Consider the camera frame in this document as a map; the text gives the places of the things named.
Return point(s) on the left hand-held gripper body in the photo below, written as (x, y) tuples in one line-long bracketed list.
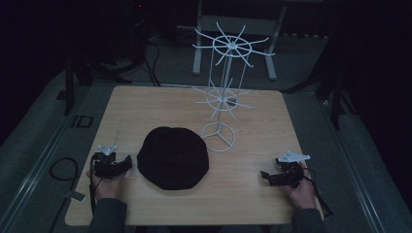
[(104, 163)]

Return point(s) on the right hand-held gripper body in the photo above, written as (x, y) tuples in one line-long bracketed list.
[(290, 171)]

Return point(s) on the person's left hand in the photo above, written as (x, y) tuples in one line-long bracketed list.
[(108, 187)]

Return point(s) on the person's right hand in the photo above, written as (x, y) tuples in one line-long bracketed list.
[(302, 194)]

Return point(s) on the white tape piece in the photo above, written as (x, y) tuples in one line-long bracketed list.
[(75, 196)]

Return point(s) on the black hat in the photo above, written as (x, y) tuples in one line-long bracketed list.
[(173, 158)]

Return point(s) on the black metal stand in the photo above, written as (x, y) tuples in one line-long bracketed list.
[(333, 93), (84, 69)]

